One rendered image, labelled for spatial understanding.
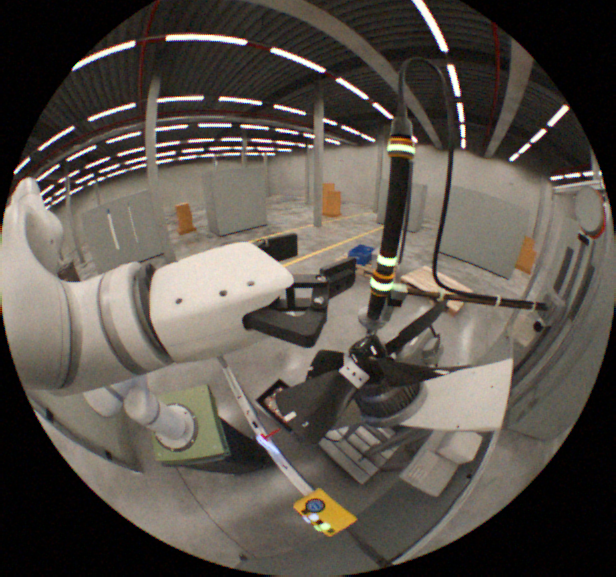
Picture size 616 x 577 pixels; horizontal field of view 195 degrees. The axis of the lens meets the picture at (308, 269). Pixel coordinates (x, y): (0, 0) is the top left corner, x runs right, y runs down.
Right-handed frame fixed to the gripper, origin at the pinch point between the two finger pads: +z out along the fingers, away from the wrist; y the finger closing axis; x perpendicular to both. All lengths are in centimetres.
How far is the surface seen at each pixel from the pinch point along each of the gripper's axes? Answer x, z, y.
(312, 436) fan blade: -44.1, -4.7, 6.8
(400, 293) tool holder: -11.8, 19.6, 3.7
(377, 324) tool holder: -19.8, 16.8, 1.9
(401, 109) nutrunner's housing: 21.0, 17.7, 0.0
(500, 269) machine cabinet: -145, 584, 118
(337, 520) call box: -58, -17, 33
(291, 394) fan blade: -48.4, -1.0, -8.2
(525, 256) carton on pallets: -111, 793, 238
